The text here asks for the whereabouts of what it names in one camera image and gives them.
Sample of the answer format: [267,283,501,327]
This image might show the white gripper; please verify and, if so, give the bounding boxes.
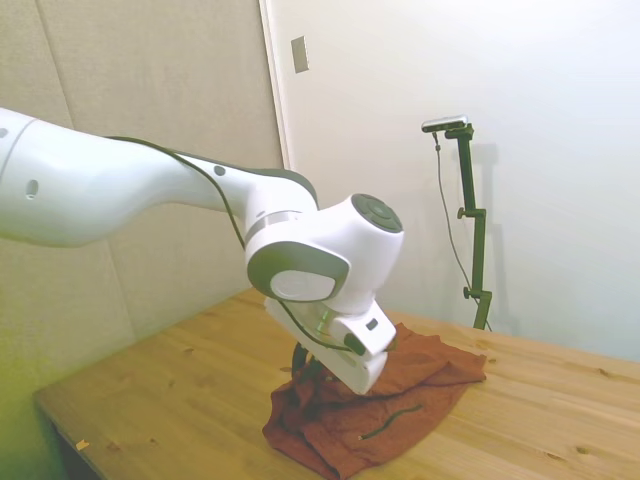
[263,298,398,397]

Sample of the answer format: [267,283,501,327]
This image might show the rust red shorts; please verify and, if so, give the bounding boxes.
[262,322,489,480]

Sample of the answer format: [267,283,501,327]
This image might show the dark green drawstring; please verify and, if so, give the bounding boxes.
[357,405,423,441]

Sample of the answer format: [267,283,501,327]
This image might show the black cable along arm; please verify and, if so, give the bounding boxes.
[106,135,366,357]

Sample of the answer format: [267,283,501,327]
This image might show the dark green camera stand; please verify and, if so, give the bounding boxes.
[444,124,494,331]

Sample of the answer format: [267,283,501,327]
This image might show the white door frame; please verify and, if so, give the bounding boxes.
[258,0,297,172]

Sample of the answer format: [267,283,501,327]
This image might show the grey camera on stand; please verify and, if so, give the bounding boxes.
[421,114,470,134]

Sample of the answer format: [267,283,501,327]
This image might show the grey wall plate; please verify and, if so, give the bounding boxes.
[291,35,310,75]

